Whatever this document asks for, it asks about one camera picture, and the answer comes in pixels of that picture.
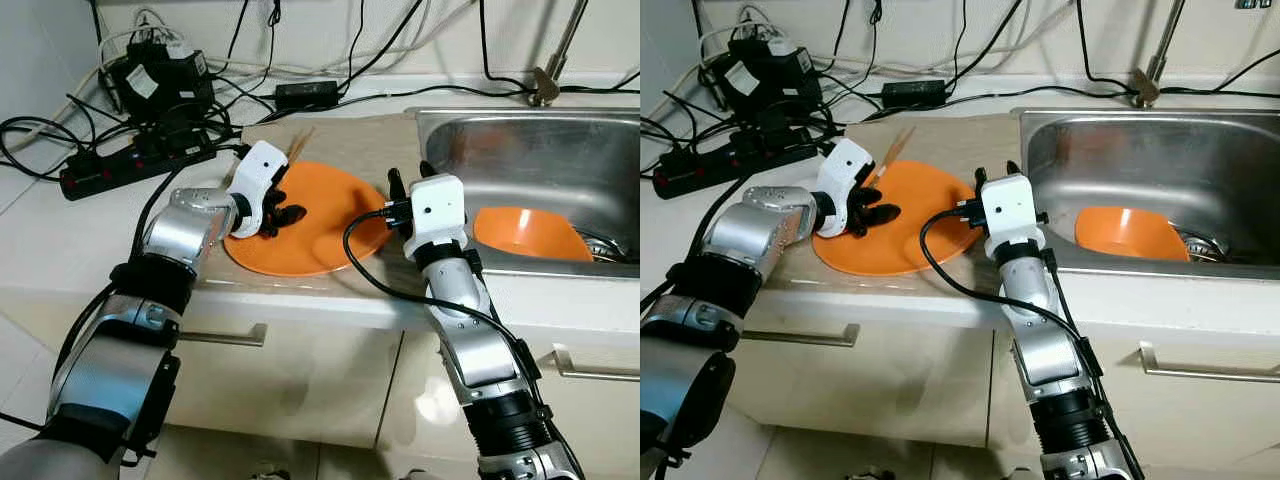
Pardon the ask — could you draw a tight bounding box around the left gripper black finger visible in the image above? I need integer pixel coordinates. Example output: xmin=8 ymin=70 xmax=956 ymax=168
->
xmin=860 ymin=203 xmax=902 ymax=234
xmin=268 ymin=203 xmax=310 ymax=234

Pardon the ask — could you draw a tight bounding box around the orange plastic plate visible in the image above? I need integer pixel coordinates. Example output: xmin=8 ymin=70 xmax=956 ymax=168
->
xmin=812 ymin=160 xmax=986 ymax=278
xmin=222 ymin=160 xmax=396 ymax=278

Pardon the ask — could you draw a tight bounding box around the orange plastic bowl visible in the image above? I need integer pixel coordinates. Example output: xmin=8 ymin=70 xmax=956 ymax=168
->
xmin=1075 ymin=205 xmax=1191 ymax=263
xmin=472 ymin=205 xmax=594 ymax=264

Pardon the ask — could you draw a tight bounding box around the cream kitchen cabinet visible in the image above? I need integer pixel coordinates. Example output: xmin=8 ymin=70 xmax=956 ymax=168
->
xmin=130 ymin=290 xmax=641 ymax=466
xmin=720 ymin=290 xmax=1280 ymax=471

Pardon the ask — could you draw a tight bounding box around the beige woven placemat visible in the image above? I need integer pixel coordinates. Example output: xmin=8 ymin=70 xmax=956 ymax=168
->
xmin=780 ymin=112 xmax=1031 ymax=291
xmin=190 ymin=112 xmax=431 ymax=291

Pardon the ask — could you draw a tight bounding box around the stainless steel sink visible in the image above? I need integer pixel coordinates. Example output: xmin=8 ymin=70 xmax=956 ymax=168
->
xmin=413 ymin=107 xmax=641 ymax=281
xmin=1015 ymin=107 xmax=1280 ymax=281

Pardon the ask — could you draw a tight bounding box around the flat black power adapter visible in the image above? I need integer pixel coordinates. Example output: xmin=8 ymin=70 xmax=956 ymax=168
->
xmin=274 ymin=80 xmax=341 ymax=111
xmin=880 ymin=78 xmax=949 ymax=111

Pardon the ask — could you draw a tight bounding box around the black power strip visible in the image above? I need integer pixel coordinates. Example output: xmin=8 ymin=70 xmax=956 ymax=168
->
xmin=652 ymin=130 xmax=816 ymax=199
xmin=58 ymin=130 xmax=216 ymax=201

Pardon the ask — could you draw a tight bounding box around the slim steel faucet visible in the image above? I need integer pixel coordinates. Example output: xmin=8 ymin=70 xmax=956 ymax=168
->
xmin=1130 ymin=0 xmax=1191 ymax=108
xmin=528 ymin=0 xmax=591 ymax=108

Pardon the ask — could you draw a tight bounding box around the black charger with white label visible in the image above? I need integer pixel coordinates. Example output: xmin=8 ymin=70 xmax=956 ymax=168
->
xmin=715 ymin=38 xmax=826 ymax=121
xmin=105 ymin=40 xmax=216 ymax=126

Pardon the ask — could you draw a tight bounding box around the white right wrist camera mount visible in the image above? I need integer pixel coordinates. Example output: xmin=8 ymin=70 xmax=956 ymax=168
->
xmin=980 ymin=173 xmax=1041 ymax=261
xmin=408 ymin=174 xmax=469 ymax=263

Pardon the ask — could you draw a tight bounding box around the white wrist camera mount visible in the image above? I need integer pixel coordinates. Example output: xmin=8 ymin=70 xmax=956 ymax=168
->
xmin=980 ymin=173 xmax=1041 ymax=261
xmin=818 ymin=138 xmax=883 ymax=239
xmin=228 ymin=140 xmax=291 ymax=239
xmin=408 ymin=174 xmax=469 ymax=263

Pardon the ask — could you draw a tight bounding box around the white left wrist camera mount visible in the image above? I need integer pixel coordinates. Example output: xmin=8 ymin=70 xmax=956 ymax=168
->
xmin=818 ymin=138 xmax=883 ymax=239
xmin=228 ymin=140 xmax=291 ymax=239

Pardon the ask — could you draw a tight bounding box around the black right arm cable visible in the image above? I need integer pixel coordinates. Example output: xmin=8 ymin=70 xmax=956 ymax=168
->
xmin=918 ymin=208 xmax=1101 ymax=401
xmin=342 ymin=208 xmax=546 ymax=401

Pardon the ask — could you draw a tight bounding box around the thin black counter cable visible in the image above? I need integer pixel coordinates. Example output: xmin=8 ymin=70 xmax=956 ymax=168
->
xmin=338 ymin=82 xmax=641 ymax=101
xmin=946 ymin=82 xmax=1280 ymax=103

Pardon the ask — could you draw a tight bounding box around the silver cabinet bar handle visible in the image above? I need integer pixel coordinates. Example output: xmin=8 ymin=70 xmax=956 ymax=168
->
xmin=550 ymin=345 xmax=641 ymax=383
xmin=1138 ymin=342 xmax=1280 ymax=384
xmin=742 ymin=322 xmax=859 ymax=348
xmin=180 ymin=322 xmax=269 ymax=348

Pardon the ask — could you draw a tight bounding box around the black hanging power cable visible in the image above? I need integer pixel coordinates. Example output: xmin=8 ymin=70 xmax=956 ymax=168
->
xmin=1074 ymin=0 xmax=1138 ymax=96
xmin=476 ymin=0 xmax=533 ymax=93

